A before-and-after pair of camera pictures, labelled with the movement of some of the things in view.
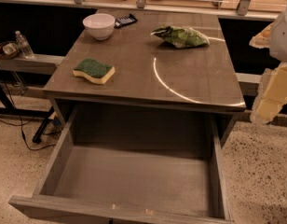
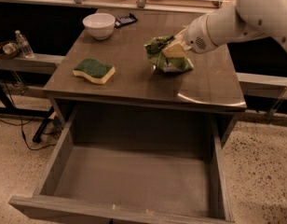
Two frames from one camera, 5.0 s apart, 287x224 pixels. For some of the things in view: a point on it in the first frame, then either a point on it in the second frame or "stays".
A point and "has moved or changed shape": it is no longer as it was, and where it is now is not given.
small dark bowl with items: (6, 49) stays
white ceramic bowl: (100, 25) stays
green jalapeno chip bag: (181, 36) has moved or changed shape
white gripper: (282, 39) -> (197, 34)
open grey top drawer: (121, 167) stays
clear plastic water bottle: (24, 46) stays
